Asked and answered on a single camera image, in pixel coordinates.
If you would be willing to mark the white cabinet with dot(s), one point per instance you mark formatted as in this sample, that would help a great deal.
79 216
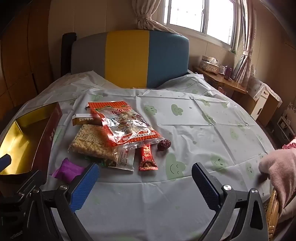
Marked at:
263 102

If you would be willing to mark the white snack packet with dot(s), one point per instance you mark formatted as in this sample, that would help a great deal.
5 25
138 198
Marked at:
126 161

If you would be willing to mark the wicker chair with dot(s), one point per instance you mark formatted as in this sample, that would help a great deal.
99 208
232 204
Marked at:
272 208

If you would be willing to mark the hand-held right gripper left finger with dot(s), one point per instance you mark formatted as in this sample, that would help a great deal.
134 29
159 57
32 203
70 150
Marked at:
84 187

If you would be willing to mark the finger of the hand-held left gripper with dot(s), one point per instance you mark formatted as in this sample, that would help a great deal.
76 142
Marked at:
30 179
5 162

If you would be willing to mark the gold lined tin box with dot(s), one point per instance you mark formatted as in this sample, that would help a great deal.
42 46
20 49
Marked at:
20 139

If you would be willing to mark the purple candy packet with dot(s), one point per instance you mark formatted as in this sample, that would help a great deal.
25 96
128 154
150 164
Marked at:
68 171

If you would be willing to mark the dark red candy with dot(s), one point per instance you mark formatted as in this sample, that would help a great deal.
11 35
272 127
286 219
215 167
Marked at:
164 144

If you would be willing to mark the green edged cracker packet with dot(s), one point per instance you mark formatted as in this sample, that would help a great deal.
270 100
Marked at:
104 164

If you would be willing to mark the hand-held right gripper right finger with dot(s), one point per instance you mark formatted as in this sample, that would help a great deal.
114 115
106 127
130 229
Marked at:
207 187

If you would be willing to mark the tied beige curtain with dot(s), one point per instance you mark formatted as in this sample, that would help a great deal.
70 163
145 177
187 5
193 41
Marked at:
145 16

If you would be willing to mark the pink fleece cloth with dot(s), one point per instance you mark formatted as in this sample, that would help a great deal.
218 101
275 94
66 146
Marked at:
282 171

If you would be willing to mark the floral curtain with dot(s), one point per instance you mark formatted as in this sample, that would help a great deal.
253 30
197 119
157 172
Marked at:
247 41

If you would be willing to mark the grey yellow blue headboard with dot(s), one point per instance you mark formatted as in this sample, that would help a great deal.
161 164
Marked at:
127 58

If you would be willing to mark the brown stick packet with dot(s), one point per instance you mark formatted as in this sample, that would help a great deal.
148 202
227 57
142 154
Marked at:
81 119

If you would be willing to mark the window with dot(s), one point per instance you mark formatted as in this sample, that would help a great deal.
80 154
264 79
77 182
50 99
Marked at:
198 16

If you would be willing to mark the wooden wardrobe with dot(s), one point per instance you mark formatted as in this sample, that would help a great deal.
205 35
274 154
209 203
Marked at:
23 51

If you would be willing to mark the white lattice tissue box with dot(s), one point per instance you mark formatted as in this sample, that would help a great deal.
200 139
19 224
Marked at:
210 68

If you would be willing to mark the wooden desk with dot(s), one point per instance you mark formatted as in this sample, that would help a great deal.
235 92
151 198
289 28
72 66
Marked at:
222 82

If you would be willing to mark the purple bottle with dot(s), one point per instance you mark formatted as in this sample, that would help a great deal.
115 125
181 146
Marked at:
227 73

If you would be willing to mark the red candy packet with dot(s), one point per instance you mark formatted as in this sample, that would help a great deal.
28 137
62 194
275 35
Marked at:
148 160

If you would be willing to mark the puffed rice cracker packet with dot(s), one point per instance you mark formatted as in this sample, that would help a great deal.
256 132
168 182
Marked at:
92 143

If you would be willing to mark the black rolled mat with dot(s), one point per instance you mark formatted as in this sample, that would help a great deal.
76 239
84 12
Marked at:
68 53

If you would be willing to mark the orange patterned snack bag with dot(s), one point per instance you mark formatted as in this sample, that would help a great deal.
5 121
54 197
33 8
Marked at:
124 125

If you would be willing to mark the white green printed tablecloth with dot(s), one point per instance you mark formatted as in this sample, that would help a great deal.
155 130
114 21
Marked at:
185 129

